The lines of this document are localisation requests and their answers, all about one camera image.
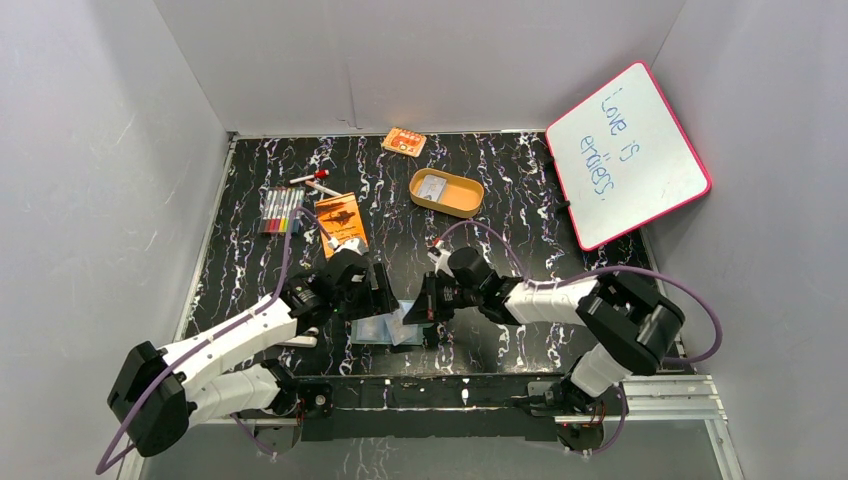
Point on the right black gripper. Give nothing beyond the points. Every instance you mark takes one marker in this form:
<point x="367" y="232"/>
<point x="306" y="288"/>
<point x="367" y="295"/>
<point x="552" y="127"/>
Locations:
<point x="427" y="308"/>

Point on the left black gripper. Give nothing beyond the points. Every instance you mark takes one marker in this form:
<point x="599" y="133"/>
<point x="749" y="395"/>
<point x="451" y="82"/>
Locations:
<point x="374" y="291"/>

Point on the mint green card holder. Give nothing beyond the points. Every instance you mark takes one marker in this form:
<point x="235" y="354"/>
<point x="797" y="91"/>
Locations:
<point x="386" y="330"/>

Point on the silver card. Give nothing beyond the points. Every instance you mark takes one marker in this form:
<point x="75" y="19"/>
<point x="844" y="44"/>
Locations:
<point x="400" y="333"/>
<point x="432" y="188"/>

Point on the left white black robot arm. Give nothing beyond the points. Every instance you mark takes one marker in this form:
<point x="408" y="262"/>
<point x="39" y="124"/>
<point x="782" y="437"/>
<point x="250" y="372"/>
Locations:
<point x="162" y="392"/>

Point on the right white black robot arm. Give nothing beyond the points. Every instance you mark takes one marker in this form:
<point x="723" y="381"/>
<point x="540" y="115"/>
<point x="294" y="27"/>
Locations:
<point x="634" y="324"/>

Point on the orange paperback book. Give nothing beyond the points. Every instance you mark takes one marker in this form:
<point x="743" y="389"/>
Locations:
<point x="341" y="217"/>

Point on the white eraser block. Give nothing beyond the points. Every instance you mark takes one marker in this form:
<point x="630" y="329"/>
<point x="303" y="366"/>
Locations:
<point x="302" y="341"/>

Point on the tan oval tray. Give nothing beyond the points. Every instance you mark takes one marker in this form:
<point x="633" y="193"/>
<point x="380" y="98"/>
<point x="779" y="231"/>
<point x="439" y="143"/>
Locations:
<point x="462" y="198"/>

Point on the white marker pen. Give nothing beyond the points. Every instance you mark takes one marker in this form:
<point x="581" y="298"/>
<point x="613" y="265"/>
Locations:
<point x="321" y="188"/>

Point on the pack of coloured markers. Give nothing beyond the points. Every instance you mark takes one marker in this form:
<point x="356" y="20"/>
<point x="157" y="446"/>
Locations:
<point x="276" y="210"/>

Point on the red capped marker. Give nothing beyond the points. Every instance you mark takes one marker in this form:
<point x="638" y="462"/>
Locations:
<point x="311" y="177"/>

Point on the pink framed whiteboard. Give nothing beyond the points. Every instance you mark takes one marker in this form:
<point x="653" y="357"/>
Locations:
<point x="623" y="158"/>

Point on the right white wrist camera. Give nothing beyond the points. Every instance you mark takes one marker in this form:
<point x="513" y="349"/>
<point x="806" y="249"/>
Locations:
<point x="439" y="256"/>

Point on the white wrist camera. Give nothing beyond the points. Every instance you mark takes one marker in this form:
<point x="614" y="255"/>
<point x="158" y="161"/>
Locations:
<point x="439" y="256"/>
<point x="355" y="244"/>

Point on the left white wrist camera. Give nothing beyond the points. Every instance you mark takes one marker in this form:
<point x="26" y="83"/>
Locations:
<point x="355" y="244"/>

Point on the black aluminium base frame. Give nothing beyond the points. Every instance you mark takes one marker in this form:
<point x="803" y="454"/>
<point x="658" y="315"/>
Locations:
<point x="532" y="407"/>

